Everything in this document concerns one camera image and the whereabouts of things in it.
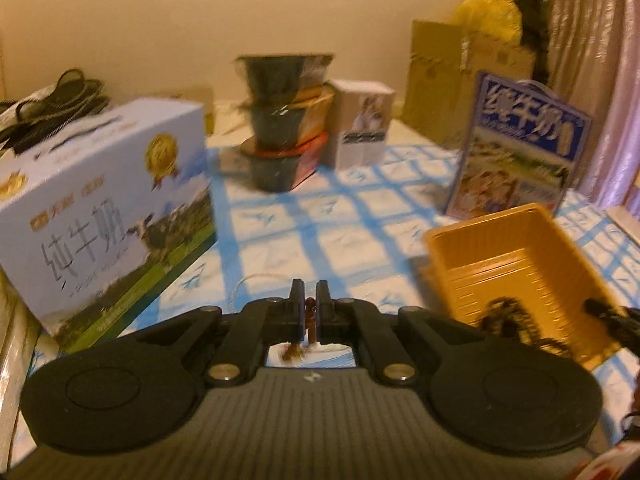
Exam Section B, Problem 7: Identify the brown bead bracelet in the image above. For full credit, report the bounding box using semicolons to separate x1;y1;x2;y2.
280;297;319;364

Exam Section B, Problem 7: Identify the yellow plastic bag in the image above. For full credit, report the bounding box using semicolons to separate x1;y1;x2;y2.
452;0;523;43

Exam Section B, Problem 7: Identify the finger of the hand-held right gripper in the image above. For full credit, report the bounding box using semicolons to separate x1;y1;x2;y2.
582;297;640;356

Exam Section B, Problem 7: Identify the brown cardboard box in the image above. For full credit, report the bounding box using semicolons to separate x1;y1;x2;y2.
402;20;533;150

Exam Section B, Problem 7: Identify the wooden furniture piece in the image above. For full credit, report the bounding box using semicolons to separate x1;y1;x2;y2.
605;205;640;243

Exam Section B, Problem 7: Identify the red white patterned clothing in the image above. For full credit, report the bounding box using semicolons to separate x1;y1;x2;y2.
575;395;640;480

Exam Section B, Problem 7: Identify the small white printed box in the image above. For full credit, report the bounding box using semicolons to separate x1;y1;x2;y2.
327;79;396;170

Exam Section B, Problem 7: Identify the thin white cord necklace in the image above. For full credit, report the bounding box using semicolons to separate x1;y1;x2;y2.
229;273;296;312

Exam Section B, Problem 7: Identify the black cables bundle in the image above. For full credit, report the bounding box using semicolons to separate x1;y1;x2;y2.
0;69;112;153

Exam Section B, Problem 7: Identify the yellow plastic tray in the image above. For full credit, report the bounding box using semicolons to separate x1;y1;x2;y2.
424;203;623;372

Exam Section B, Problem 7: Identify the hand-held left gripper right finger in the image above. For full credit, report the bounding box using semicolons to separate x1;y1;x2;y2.
316;280;481;386

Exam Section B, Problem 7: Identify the black bowl with yellow label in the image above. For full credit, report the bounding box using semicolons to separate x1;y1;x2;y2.
245;87;335;145

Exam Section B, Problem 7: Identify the long brown bead necklace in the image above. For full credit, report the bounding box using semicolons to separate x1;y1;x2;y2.
479;297;572;357

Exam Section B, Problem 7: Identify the pink patterned curtain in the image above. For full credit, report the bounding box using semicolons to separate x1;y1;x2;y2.
547;0;640;206

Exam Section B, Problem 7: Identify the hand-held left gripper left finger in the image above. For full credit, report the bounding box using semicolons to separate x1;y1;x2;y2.
135;278;306;387

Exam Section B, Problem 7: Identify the blue checked tablecloth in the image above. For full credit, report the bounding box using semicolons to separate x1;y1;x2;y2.
10;117;640;461

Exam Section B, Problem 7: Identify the blue milk carton box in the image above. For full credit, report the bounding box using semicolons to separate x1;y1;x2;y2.
445;71;594;220

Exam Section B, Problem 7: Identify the white milk box with cow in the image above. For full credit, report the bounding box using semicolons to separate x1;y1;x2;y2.
0;100;218;356

